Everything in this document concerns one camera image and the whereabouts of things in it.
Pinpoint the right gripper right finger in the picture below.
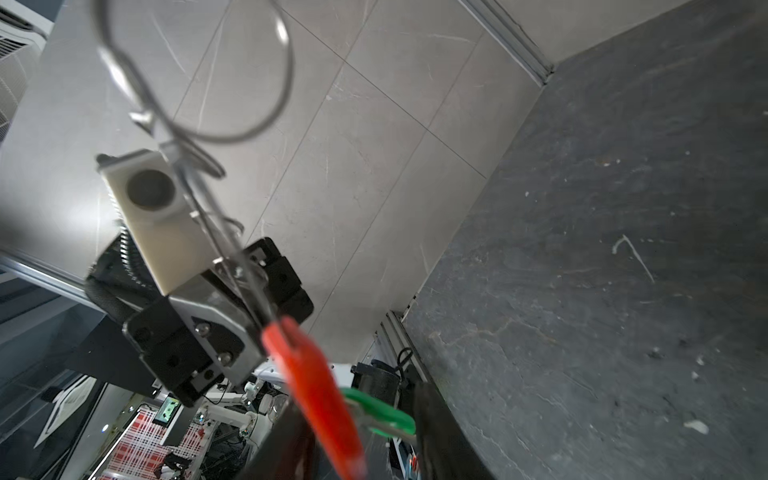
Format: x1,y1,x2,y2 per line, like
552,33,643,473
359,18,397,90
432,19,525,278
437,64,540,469
413,382,494,479

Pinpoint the left black corrugated cable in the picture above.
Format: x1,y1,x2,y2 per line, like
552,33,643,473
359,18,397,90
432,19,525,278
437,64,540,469
83,221,157,325

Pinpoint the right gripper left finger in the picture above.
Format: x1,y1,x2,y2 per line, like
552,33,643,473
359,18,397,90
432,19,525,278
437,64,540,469
236,402,317,480

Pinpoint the green key tag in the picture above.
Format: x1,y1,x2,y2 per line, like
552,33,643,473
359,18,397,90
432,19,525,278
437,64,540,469
340,388,417,444

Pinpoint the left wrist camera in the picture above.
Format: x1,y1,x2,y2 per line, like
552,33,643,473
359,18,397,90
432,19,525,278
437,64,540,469
96,149,216,295

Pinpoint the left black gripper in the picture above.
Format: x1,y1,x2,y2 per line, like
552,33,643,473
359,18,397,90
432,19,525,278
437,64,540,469
123,237,314,407

